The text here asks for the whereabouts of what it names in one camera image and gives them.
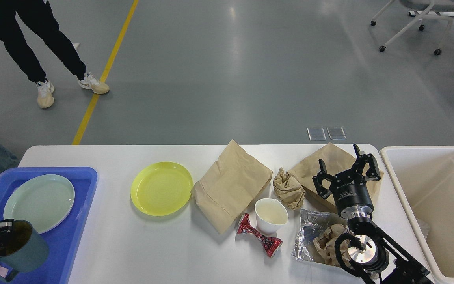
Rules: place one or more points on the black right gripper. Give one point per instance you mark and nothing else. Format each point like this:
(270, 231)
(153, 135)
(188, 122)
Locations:
(349, 189)

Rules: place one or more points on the dark teal mug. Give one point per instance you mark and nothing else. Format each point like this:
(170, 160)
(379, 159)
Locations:
(22, 248)

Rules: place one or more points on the yellow plastic plate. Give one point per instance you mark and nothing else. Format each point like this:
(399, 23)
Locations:
(161, 188)

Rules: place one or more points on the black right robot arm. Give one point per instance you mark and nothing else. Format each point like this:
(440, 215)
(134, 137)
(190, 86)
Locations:
(364, 250)

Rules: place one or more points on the brown paper bag right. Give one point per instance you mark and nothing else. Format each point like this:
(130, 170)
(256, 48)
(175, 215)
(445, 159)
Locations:
(336, 159)

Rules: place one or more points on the pale green plate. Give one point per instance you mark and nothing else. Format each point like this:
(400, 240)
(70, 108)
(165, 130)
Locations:
(44, 201)

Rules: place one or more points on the crumpled brown paper ball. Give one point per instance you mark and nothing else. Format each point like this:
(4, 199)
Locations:
(288, 190)

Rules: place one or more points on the crumpled brown paper on foil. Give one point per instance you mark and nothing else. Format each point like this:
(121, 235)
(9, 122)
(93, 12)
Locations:
(324, 244)

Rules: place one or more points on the white paper cup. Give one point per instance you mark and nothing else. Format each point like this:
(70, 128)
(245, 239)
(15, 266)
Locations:
(271, 215)

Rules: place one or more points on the white plastic bin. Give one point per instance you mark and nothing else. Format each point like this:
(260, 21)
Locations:
(423, 177)

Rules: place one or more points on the crushed red can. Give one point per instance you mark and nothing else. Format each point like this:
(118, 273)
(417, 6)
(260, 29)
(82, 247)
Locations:
(271, 245)

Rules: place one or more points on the large brown paper bag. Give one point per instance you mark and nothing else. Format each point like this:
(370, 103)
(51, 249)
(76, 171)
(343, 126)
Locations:
(230, 185)

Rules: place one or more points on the white office chair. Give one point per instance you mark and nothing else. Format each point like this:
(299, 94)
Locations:
(426, 9)

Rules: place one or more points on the person in black trousers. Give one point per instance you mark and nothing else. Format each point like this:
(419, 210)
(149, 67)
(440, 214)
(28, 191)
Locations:
(37, 15)

